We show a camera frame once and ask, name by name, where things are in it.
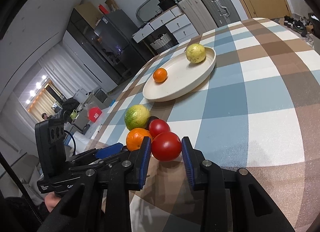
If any white curtain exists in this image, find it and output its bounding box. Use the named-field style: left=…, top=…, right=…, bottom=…
left=38, top=43, right=98, bottom=98

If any white drawer desk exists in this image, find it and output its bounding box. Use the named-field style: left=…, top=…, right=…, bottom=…
left=133, top=6, right=199, bottom=46

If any large orange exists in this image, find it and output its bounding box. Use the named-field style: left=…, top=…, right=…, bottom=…
left=126, top=128, right=153, bottom=151

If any yellow-green guava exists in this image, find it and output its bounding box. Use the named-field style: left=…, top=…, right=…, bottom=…
left=185, top=44, right=206, bottom=64

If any silver aluminium suitcase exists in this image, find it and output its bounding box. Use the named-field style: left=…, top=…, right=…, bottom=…
left=202, top=0, right=240, bottom=27

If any woven laundry basket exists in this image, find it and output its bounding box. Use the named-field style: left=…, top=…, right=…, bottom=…
left=150, top=33, right=175, bottom=53

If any left hand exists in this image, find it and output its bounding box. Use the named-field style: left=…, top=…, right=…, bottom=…
left=44, top=192, right=61, bottom=212

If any black camera box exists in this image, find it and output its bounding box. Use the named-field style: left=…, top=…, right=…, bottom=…
left=35, top=118, right=67, bottom=178

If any checkered tablecloth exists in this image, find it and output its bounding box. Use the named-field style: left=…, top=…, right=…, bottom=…
left=87, top=18, right=319, bottom=231

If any small orange tangerine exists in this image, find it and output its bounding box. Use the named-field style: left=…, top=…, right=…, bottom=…
left=153, top=68, right=168, bottom=83

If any black glass cabinet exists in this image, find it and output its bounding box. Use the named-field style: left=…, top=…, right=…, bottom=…
left=67, top=9, right=132, bottom=85

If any seated person in background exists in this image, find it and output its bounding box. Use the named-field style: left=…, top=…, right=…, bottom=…
left=41, top=112, right=52, bottom=120

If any dark grey refrigerator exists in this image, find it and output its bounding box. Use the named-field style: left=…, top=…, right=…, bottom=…
left=94, top=10, right=153, bottom=76

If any oval mirror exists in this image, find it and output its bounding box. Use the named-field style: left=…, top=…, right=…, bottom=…
left=136, top=0, right=163, bottom=23

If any beige suitcase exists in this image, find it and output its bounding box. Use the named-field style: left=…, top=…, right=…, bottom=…
left=178, top=0, right=217, bottom=34

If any red gift box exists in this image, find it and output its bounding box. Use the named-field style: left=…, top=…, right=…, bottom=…
left=87, top=107, right=102, bottom=123

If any green-yellow guava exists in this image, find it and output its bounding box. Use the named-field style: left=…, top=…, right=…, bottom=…
left=124, top=104, right=150, bottom=131

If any red tomato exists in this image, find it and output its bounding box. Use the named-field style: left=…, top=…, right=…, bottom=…
left=148, top=119, right=170, bottom=138
left=151, top=131, right=182, bottom=162

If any dark plum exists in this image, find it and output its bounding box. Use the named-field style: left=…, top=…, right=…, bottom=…
left=146, top=116, right=158, bottom=129

